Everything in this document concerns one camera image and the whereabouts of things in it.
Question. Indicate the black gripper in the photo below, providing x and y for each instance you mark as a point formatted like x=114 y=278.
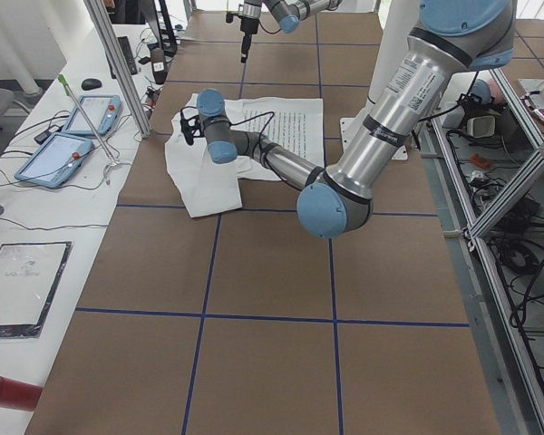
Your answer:
x=246 y=26

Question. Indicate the white long-sleeve printed shirt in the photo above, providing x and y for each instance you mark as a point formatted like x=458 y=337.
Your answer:
x=207 y=173

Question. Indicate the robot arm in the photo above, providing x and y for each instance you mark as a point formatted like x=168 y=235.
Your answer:
x=448 y=37
x=287 y=14

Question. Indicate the black keyboard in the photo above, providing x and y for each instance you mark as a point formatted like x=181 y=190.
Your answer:
x=126 y=51

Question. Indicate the white central pillar with base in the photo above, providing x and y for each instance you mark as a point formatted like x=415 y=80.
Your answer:
x=401 y=18

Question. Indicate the far blue teach pendant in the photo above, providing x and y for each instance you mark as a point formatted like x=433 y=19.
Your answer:
x=102 y=110

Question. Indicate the blue teach pendant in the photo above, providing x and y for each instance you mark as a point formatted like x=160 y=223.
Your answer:
x=55 y=161
x=102 y=110

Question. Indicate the black computer mouse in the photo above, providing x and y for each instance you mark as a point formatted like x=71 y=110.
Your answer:
x=91 y=84

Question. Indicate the near blue teach pendant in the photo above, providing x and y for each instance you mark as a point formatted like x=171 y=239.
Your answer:
x=55 y=161

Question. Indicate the framed white sheet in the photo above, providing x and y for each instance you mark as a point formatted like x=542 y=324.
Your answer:
x=30 y=274

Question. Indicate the red cylinder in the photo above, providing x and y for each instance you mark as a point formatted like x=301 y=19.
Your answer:
x=19 y=396

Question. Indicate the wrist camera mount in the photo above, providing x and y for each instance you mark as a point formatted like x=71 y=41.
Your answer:
x=190 y=126
x=230 y=16

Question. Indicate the aluminium frame post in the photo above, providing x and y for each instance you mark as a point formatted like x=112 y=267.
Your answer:
x=103 y=26

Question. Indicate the metal rod with green handle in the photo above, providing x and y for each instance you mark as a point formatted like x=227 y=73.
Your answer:
x=114 y=161

